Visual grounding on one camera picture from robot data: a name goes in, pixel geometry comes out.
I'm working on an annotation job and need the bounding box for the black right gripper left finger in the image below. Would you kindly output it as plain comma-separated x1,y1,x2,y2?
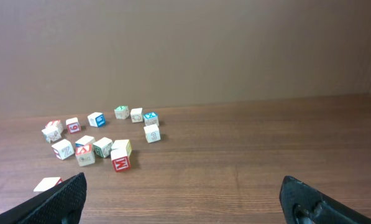
0,172,87,224

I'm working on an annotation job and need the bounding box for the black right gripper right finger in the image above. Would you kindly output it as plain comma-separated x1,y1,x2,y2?
279,175,371,224

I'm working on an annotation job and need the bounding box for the wooden block red Q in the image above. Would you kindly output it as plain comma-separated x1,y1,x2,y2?
34,177,62,192

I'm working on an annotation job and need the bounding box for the wooden block yellow side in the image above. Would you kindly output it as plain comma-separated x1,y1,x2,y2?
111,139,132,156

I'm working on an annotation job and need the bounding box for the wooden block letter Z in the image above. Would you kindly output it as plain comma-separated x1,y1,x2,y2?
52,139,75,160

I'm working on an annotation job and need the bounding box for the wooden block red A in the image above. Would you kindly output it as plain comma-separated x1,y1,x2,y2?
75,144,95,167

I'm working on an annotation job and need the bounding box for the wooden block blue side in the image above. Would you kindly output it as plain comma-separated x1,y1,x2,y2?
75,135,96,147

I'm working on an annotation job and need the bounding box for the wooden block green side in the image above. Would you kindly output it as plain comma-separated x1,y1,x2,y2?
93,137,113,158

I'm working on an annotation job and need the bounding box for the wooden block teal butterfly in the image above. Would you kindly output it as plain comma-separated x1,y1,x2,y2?
42,126,62,143

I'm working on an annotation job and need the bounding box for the wooden block red M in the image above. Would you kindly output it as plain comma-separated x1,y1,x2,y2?
111,149,131,172

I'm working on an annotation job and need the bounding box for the wooden block red I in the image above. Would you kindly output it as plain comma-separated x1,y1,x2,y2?
45,120,63,133

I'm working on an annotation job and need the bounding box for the wooden block red 6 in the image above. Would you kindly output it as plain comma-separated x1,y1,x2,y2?
66,117,81,134

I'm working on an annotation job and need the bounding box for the wooden block blue E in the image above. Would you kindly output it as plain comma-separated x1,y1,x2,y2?
88,112,106,128

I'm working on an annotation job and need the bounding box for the wooden block green N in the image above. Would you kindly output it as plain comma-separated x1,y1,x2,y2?
114,106,130,119

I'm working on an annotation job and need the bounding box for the wooden block number 3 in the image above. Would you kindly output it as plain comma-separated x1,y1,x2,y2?
144,124,161,143

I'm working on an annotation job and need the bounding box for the plain wooden picture block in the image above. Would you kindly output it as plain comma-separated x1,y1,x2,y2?
130,108,144,123

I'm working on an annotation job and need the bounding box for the wooden block blue X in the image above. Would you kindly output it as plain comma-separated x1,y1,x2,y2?
144,112,159,126

